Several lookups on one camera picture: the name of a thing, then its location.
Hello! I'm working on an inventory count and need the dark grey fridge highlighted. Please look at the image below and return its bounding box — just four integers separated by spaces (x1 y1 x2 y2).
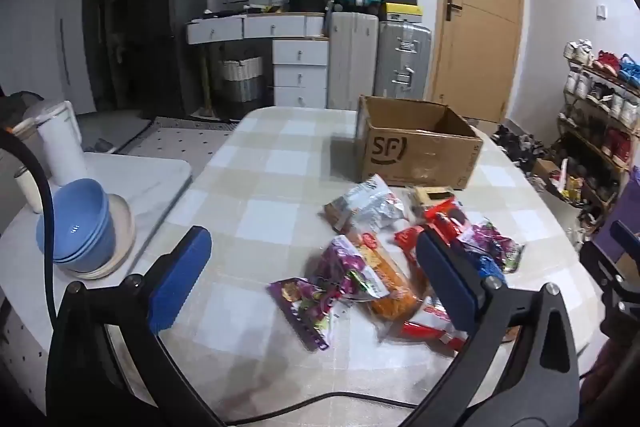
127 0 209 118

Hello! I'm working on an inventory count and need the wooden stick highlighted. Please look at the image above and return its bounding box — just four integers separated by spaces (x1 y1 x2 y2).
199 47 215 118

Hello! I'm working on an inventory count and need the white desk with drawers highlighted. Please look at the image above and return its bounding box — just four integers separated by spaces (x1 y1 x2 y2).
186 11 331 108

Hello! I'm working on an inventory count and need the shoe rack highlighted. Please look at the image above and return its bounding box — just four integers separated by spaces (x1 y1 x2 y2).
556 39 640 228

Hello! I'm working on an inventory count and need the brown cardboard box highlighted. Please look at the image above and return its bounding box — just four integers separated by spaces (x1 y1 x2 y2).
354 95 485 190

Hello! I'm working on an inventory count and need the white red noodle snack packet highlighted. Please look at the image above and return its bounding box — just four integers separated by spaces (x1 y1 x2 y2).
324 174 407 234

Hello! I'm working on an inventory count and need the white kettle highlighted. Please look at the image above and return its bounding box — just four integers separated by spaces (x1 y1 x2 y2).
22 101 83 188

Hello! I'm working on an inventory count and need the purple yellow snack packet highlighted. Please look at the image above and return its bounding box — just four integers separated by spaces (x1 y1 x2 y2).
266 277 351 353

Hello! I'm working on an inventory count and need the silver suitcase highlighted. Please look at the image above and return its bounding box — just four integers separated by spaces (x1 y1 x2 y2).
375 21 432 100

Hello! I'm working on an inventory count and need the red packet black stripe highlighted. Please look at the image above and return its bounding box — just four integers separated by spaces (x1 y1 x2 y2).
394 226 427 268

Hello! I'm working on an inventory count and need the yellow black shoe box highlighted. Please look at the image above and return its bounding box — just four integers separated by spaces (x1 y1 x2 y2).
380 3 424 23

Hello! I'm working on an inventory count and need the clear cracker packet black label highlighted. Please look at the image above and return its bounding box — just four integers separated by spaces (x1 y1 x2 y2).
409 186 457 208

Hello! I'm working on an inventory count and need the blue bowl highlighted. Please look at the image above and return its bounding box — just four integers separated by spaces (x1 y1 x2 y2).
36 178 111 258
52 207 115 266
55 227 117 276

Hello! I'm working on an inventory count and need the red sandwich cookie packet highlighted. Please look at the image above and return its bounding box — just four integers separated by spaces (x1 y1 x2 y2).
424 199 472 240

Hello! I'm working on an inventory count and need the black cable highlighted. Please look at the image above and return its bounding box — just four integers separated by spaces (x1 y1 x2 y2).
0 124 57 323
225 392 418 426

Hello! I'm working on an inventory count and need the orange snack packet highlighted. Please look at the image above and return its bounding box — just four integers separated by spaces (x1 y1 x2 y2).
345 231 432 343

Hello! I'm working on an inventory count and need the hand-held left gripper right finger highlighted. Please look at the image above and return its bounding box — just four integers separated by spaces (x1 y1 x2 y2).
400 226 584 427

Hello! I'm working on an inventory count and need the wooden door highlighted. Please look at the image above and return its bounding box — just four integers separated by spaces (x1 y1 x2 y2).
432 0 524 124

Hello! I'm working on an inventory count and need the beige suitcase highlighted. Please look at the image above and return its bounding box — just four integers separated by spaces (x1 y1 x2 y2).
327 11 380 110

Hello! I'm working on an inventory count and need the woven laundry basket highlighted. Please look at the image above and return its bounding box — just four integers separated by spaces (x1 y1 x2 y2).
210 56 265 108

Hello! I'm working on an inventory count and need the patterned rug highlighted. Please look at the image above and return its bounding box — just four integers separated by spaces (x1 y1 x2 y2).
115 116 239 156

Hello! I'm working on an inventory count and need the pile of shoes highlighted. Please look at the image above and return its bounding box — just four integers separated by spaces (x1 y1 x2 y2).
491 123 552 172

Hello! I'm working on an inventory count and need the small cardboard box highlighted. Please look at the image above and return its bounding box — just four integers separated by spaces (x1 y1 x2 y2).
531 159 562 180

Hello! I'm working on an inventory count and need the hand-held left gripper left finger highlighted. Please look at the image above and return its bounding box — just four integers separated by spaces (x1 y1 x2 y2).
45 225 227 427

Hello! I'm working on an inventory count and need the checked tablecloth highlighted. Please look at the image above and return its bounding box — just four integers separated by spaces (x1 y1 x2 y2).
107 106 608 427

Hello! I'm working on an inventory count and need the purple grape gummy bag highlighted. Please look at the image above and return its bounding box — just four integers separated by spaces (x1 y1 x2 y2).
311 236 388 305
457 219 525 275

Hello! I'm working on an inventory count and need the white marble board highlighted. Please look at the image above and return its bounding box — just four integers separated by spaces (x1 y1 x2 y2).
0 152 194 308

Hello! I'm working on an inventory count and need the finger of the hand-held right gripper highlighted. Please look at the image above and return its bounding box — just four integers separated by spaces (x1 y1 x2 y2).
579 241 627 296
609 220 640 259

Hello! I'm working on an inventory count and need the beige plate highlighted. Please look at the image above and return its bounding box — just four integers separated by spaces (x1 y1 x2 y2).
65 194 137 281

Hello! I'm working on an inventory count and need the blue snack packet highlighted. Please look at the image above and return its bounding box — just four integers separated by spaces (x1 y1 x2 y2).
472 252 507 280

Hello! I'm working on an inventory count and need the purple cloth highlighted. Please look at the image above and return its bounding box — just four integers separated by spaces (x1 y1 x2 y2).
594 167 640 258

